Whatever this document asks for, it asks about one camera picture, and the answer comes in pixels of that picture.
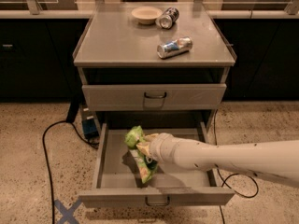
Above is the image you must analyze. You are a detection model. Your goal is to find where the green rice chip bag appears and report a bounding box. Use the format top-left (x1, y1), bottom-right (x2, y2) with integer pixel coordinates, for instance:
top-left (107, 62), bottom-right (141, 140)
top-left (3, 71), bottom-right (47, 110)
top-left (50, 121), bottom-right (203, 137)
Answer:
top-left (124, 126), bottom-right (158, 184)

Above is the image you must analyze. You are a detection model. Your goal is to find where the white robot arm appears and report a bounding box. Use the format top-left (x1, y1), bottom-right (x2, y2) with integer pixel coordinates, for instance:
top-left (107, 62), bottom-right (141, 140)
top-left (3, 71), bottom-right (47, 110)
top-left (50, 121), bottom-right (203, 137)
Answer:
top-left (137, 133), bottom-right (299, 187)

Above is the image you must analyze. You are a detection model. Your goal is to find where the closed upper grey drawer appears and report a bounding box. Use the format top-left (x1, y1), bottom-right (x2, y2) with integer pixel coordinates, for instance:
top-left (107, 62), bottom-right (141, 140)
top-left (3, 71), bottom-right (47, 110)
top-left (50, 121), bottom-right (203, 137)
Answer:
top-left (82, 84), bottom-right (226, 111)

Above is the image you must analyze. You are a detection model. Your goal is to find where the open middle grey drawer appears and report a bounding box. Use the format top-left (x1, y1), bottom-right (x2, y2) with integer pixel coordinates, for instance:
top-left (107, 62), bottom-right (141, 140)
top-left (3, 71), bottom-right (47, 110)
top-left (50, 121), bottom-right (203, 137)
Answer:
top-left (79, 125), bottom-right (235, 208)

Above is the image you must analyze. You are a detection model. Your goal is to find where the grey drawer cabinet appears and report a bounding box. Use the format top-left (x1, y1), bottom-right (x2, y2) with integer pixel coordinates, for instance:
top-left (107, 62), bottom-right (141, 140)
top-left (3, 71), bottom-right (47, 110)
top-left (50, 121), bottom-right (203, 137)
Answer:
top-left (72, 2), bottom-right (237, 209)

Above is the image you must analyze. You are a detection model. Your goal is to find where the blue power box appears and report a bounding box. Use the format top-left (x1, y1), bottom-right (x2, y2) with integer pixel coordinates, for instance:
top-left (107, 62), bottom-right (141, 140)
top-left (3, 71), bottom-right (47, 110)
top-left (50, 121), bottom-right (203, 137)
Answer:
top-left (80, 105), bottom-right (98, 139)

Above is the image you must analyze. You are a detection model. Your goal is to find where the silver blue soda can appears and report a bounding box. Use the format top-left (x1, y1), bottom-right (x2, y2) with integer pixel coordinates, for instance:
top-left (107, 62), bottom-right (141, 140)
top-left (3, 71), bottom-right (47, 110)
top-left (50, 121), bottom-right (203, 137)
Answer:
top-left (157, 36), bottom-right (192, 59)

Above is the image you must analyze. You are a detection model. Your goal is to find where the blue tape cross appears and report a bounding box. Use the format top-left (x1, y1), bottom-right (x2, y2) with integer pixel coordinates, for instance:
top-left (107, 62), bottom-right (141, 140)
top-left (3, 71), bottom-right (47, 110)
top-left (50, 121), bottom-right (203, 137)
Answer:
top-left (54, 200), bottom-right (81, 224)

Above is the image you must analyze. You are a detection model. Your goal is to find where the beige shallow bowl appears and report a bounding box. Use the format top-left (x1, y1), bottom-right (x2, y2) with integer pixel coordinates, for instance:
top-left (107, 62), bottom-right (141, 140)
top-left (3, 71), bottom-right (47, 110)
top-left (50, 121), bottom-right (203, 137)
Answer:
top-left (131, 7), bottom-right (163, 25)

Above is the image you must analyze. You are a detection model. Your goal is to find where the dark counter with cabinets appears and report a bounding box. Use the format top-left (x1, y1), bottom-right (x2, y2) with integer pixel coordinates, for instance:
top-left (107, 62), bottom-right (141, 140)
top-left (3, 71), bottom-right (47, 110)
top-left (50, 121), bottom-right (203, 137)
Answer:
top-left (0, 10), bottom-right (299, 102)

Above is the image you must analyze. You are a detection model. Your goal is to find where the black cable on left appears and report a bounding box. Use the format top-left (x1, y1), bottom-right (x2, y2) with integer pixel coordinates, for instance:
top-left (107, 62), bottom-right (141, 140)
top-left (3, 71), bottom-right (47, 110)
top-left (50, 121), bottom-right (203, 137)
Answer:
top-left (41, 103), bottom-right (100, 224)

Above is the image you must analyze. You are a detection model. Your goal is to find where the black cable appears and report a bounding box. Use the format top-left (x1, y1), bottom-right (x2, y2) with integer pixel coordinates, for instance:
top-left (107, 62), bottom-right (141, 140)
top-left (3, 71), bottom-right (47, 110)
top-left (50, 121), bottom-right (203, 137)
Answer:
top-left (212, 109), bottom-right (260, 224)
top-left (41, 103), bottom-right (100, 224)

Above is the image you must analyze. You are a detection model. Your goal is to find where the black cable on right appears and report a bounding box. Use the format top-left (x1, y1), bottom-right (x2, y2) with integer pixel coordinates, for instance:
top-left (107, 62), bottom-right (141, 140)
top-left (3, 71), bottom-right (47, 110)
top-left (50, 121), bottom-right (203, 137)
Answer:
top-left (212, 109), bottom-right (260, 224)

